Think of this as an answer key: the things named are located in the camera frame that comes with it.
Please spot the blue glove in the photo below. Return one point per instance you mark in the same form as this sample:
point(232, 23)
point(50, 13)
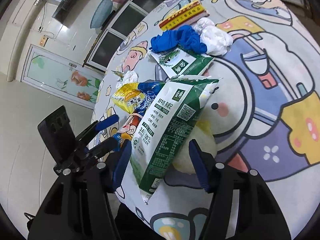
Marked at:
point(185, 37)

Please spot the red yellow seasoning box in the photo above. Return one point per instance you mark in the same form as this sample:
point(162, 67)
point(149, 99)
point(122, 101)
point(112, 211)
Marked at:
point(187, 15)

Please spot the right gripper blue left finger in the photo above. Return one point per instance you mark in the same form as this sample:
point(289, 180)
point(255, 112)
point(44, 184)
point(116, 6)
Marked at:
point(120, 163)

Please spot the green white milk bag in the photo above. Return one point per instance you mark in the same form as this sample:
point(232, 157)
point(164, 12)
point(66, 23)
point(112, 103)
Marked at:
point(170, 122)

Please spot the kitchen counter cabinet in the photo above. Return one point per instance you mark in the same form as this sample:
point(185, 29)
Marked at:
point(125, 25)

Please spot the small white crumpled tissue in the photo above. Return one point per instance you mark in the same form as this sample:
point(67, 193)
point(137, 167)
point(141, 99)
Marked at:
point(128, 77)

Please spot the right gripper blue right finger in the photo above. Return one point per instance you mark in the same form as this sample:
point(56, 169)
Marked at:
point(201, 162)

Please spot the green white flat carton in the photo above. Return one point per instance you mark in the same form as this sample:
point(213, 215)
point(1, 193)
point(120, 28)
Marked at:
point(178, 62)

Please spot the white plastic bag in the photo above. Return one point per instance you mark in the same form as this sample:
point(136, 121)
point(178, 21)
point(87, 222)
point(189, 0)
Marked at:
point(217, 41)

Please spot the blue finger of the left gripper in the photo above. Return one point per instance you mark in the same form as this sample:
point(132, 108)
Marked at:
point(104, 124)
point(103, 148)

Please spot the cartoon print tablecloth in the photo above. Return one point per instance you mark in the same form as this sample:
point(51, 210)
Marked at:
point(264, 113)

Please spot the blue basin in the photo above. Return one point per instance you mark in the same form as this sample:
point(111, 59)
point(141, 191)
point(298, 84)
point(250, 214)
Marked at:
point(101, 14)

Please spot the yellow blue snack bag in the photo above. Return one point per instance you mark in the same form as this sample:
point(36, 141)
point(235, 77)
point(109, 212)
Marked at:
point(135, 98)

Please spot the glass door with flowers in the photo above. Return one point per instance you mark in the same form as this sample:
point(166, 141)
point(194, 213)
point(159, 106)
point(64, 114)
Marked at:
point(61, 77)

